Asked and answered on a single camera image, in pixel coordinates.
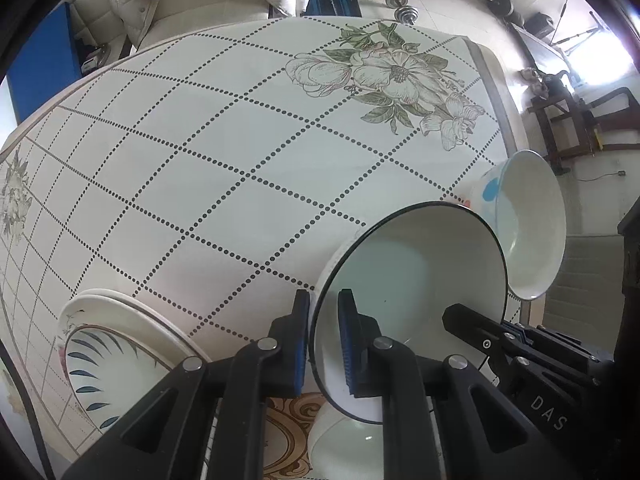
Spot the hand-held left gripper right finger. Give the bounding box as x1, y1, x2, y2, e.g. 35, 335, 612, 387
337, 288, 576, 480

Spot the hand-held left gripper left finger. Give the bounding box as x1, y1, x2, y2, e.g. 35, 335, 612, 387
60, 289, 312, 480

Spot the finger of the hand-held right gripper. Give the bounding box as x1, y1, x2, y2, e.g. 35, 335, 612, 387
442, 303, 531, 361

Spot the black rimmed white bowl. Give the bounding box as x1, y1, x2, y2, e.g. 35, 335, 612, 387
311, 201, 510, 423

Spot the white plate with pink flower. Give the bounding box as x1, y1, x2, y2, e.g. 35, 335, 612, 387
56, 294, 213, 431

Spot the blue striped white plate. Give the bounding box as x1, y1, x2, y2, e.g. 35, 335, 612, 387
64, 327, 193, 432

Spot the small plain white bowl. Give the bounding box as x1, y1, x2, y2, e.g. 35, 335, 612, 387
306, 400, 443, 480

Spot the white bowl with blue dots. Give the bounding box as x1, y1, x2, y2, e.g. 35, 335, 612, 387
452, 150, 567, 302

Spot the cream curved chair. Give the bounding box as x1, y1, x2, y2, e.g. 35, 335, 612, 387
542, 232, 626, 356

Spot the dark wooden chair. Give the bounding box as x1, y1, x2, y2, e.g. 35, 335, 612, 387
525, 72, 640, 176

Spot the floral checked tablecloth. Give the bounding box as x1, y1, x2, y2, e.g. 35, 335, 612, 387
0, 16, 521, 480

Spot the black floor platform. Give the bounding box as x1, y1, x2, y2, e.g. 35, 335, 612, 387
510, 22, 573, 81

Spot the metal exercise stand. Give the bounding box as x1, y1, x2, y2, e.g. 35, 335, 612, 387
550, 10, 613, 53

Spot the chrome dumbbell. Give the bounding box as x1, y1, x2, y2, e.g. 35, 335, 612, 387
385, 0, 419, 25

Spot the white puffer jacket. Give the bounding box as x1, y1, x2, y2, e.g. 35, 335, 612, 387
106, 0, 312, 52

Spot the blue foam mat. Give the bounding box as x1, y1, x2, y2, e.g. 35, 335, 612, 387
7, 2, 84, 127

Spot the black cable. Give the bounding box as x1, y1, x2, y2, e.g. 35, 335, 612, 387
0, 345, 57, 480

